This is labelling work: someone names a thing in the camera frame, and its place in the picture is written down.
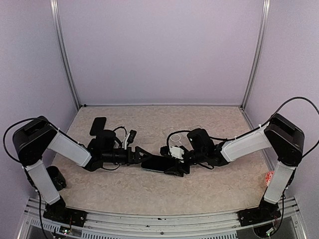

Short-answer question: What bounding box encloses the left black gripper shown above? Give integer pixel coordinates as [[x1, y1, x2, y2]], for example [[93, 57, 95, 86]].
[[102, 146, 153, 166]]

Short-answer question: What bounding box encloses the black phone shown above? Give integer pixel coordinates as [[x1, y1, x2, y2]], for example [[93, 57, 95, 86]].
[[141, 155, 178, 174], [89, 117, 107, 136]]

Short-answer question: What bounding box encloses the clear phone case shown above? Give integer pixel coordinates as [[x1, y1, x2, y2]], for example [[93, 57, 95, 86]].
[[162, 126, 191, 149]]

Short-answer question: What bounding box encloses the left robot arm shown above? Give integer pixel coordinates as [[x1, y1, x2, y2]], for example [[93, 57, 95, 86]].
[[12, 116, 152, 222]]

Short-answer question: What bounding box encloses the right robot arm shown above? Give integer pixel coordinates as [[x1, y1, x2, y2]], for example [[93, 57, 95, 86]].
[[164, 114, 305, 221]]

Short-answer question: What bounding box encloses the red white patterned bowl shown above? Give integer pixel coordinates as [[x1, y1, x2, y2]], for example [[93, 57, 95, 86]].
[[264, 171, 274, 187]]

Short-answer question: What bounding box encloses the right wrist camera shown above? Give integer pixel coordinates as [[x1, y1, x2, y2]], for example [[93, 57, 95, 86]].
[[160, 146, 185, 160]]

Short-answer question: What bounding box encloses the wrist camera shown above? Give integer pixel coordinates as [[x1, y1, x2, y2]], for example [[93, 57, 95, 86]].
[[122, 130, 137, 149], [160, 146, 185, 160]]

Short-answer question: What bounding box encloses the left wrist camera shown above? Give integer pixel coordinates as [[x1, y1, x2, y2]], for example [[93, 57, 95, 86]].
[[122, 130, 137, 149]]

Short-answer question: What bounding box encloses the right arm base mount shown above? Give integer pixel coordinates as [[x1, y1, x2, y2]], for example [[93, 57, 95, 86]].
[[237, 197, 282, 227]]

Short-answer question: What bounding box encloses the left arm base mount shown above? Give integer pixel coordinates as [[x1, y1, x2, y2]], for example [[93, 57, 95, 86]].
[[43, 197, 87, 227]]

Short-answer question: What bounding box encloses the front aluminium rail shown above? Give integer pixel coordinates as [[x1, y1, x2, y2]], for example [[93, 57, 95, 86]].
[[17, 200, 307, 239]]

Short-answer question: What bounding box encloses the right camera cable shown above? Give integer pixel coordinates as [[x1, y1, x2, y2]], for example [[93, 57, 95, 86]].
[[166, 96, 319, 160]]

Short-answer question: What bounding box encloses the left aluminium frame post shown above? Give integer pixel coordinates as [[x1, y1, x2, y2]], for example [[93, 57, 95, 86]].
[[50, 0, 81, 110]]

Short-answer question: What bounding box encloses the aluminium frame post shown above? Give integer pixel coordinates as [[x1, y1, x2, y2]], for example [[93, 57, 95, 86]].
[[241, 0, 271, 111], [50, 0, 81, 110]]

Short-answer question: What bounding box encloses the right aluminium frame post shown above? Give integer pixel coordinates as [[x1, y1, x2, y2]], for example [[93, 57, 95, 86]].
[[241, 0, 271, 111]]

